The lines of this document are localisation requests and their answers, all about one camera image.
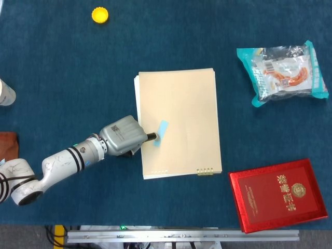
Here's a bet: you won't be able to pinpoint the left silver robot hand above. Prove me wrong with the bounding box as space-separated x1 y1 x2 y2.
99 115 159 158

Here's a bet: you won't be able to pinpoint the cream paper stack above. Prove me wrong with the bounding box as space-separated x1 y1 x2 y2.
133 68 223 180

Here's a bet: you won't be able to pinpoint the brown wooden block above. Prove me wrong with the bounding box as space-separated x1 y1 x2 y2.
0 131 19 163

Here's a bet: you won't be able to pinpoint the yellow tape strip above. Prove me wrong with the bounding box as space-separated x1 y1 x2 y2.
53 225 65 249

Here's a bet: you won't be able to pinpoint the yellow bottle cap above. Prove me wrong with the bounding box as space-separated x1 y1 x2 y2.
91 7 109 24

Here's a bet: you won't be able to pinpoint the red certificate folder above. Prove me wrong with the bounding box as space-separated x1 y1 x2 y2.
228 158 329 233

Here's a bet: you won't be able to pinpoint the teal snack bag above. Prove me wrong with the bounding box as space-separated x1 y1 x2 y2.
236 39 329 108

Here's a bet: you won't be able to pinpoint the aluminium rail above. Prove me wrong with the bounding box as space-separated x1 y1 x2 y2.
66 229 300 244

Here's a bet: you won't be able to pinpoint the black cables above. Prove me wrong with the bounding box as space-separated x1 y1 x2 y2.
44 225 57 247

